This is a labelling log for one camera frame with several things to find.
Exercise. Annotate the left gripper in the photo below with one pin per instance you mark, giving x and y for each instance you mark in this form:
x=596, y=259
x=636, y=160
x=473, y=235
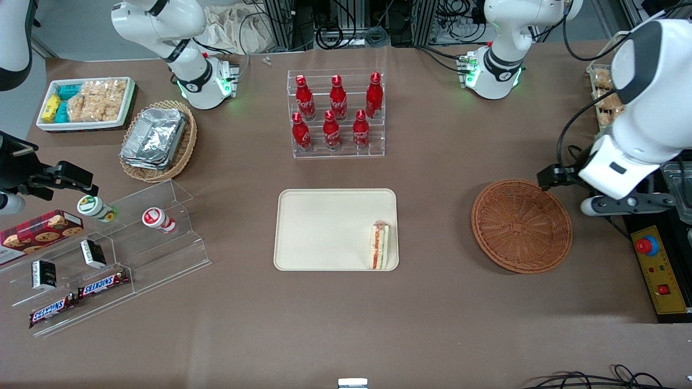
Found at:
x=569, y=174

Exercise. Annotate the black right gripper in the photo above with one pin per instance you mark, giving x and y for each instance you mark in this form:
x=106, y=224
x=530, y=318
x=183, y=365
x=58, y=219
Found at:
x=12, y=166

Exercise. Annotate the triangular sandwich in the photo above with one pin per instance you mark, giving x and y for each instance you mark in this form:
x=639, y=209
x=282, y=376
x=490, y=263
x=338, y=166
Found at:
x=379, y=246

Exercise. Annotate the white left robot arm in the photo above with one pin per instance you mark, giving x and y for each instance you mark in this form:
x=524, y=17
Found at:
x=659, y=108

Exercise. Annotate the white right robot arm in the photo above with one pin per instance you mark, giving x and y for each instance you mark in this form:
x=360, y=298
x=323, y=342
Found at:
x=189, y=65

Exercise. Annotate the white rectangular snack tray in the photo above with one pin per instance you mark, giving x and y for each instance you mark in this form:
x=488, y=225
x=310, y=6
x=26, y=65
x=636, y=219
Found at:
x=86, y=125

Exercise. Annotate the brown wicker basket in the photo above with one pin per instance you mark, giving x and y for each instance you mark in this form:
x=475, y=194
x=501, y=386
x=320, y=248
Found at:
x=521, y=227

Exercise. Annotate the light wicker basket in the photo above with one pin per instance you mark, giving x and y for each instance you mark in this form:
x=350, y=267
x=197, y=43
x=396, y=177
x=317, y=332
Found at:
x=186, y=148

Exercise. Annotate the beige plastic tray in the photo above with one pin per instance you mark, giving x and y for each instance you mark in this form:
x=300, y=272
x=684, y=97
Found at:
x=324, y=229

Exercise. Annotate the green-capped yoghurt bottle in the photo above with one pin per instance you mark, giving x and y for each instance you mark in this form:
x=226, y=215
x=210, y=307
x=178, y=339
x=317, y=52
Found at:
x=94, y=208

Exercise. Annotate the red tartan cookie box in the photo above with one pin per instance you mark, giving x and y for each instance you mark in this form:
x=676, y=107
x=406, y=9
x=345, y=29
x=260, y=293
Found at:
x=38, y=232

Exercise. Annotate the teal snack packet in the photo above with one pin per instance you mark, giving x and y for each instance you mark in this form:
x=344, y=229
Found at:
x=69, y=91
x=62, y=112

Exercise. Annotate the small black white box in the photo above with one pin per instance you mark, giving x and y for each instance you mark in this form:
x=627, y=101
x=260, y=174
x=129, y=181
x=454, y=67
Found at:
x=44, y=274
x=93, y=254

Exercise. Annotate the bagged fried snack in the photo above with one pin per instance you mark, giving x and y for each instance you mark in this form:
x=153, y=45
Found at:
x=608, y=99
x=604, y=79
x=611, y=116

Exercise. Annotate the yellow snack packet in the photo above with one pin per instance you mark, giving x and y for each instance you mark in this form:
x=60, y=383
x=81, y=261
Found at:
x=51, y=108

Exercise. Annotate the clear bag of rice crackers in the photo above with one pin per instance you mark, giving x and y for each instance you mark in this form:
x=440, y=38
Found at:
x=97, y=100

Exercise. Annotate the red-capped yoghurt bottle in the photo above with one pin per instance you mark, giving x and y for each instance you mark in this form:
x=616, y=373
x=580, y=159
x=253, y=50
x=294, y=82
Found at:
x=157, y=219

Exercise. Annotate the stack of foil trays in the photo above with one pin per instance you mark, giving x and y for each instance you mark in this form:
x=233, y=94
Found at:
x=154, y=138

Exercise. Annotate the Snickers chocolate bar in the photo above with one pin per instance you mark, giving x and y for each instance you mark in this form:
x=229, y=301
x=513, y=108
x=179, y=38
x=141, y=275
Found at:
x=51, y=312
x=102, y=284

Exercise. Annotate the clear acrylic stepped shelf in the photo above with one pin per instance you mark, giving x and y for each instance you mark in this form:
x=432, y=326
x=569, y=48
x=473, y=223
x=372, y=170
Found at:
x=162, y=254

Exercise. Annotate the clear plastic container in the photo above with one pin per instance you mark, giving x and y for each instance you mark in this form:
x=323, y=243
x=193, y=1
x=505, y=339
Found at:
x=682, y=186

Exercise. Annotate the yellow emergency stop box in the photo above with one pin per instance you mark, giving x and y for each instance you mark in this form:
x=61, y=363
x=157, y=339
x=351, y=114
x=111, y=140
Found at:
x=662, y=275

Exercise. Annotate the black appliance base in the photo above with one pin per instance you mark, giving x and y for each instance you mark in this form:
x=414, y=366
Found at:
x=682, y=254

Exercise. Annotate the red cola bottle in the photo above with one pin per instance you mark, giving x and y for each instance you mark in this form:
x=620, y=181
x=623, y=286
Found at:
x=331, y=132
x=360, y=132
x=338, y=100
x=374, y=97
x=305, y=100
x=301, y=135

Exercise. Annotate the clear acrylic bottle rack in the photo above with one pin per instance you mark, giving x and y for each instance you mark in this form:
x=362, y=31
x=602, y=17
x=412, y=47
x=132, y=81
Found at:
x=346, y=154

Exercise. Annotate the beige cloth bag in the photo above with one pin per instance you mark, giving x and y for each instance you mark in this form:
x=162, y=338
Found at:
x=232, y=29

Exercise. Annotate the small silver white object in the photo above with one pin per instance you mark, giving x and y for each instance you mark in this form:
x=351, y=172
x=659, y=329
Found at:
x=352, y=383

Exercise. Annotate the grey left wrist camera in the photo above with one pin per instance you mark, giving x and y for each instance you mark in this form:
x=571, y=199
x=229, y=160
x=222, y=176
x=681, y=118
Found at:
x=621, y=204

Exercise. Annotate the aluminium frame post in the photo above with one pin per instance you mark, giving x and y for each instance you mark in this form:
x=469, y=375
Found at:
x=424, y=21
x=281, y=24

